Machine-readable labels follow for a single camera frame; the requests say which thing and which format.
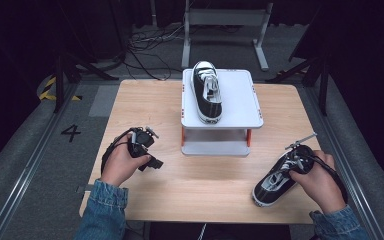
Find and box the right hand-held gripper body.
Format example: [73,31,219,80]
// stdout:
[284,132,318,175]

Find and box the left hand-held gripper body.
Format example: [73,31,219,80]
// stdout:
[128,125,160,159]

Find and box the black canvas sneaker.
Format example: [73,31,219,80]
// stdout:
[251,149,302,208]
[190,60,224,125]

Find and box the white two-tier shoe rack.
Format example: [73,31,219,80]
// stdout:
[179,68,265,157]

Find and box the person's right hand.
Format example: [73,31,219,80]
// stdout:
[289,149,347,215]

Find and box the person's left hand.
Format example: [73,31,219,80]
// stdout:
[100,134,152,187]

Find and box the black tripod stand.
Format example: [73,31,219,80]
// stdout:
[265,33,332,117]
[53,49,120,114]

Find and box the yellow black hazard tape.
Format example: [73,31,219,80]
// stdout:
[38,75,83,102]

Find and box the grey metal stand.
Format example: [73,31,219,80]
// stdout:
[181,0,274,72]

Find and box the left hand-held gripper cable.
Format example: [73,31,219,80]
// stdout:
[99,127,133,175]

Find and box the hand-held gripper cable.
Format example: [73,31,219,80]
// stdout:
[308,154,350,204]
[99,127,133,175]

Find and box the right hand-held gripper cable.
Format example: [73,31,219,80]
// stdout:
[308,154,350,204]

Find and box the bundle of black floor cables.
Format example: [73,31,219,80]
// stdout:
[125,23,188,82]

